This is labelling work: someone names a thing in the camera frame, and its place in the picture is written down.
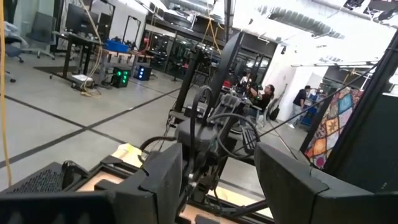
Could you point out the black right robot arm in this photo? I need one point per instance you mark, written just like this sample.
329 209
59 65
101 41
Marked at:
231 104

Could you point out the grey office chair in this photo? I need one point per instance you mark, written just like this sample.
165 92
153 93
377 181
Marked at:
12 43
42 28

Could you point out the blue storage bin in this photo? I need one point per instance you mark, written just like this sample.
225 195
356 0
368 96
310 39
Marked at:
116 46

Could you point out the person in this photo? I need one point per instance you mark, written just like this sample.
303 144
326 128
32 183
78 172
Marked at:
264 99
245 79
300 99

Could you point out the white box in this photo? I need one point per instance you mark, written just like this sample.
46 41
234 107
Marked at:
82 78

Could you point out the black rig post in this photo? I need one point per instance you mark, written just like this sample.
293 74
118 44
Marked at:
367 102

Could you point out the colourful patchwork quilt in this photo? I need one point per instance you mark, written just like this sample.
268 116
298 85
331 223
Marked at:
332 124

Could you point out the computer with blue lights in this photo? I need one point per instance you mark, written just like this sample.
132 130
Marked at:
143 73

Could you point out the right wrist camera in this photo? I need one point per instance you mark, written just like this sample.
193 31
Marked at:
196 133

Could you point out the computer with green lights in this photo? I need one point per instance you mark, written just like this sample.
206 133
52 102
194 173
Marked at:
121 77

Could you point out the black desk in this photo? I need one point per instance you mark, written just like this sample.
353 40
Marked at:
77 40

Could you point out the black perforated computer box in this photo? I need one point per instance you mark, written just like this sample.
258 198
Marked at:
34 182

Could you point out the black desk monitor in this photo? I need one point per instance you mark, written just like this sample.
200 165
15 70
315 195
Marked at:
77 18

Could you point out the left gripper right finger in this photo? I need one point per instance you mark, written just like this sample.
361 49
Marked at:
289 193

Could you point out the dark divider panel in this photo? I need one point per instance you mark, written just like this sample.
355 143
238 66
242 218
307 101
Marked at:
373 140

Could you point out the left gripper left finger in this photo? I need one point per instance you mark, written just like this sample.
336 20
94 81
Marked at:
155 186

